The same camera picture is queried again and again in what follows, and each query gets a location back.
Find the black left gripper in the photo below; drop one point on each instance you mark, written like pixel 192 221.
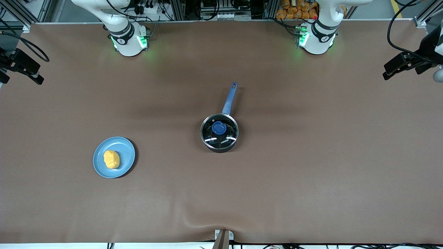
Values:
pixel 426 51

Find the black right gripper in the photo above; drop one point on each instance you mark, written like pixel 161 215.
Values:
pixel 10 61

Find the yellow potato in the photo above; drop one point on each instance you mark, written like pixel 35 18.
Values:
pixel 111 159

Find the glass lid with blue knob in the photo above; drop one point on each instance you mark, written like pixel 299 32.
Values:
pixel 218 128

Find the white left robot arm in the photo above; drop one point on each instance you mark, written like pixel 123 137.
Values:
pixel 316 43

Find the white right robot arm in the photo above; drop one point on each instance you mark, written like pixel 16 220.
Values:
pixel 126 43

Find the pile of orange bags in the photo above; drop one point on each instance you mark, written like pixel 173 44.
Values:
pixel 297 8

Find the blue plate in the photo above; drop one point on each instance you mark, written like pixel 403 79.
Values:
pixel 126 152

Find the white socket strip black plugs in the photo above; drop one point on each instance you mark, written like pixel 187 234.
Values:
pixel 148 7

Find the brown table mat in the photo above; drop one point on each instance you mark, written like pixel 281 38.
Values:
pixel 277 190

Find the white power strip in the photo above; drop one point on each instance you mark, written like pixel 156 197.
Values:
pixel 214 16

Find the aluminium frame profile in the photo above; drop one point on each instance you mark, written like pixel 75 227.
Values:
pixel 20 12
pixel 420 21

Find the metal table clamp bracket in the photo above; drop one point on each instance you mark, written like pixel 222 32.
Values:
pixel 223 240

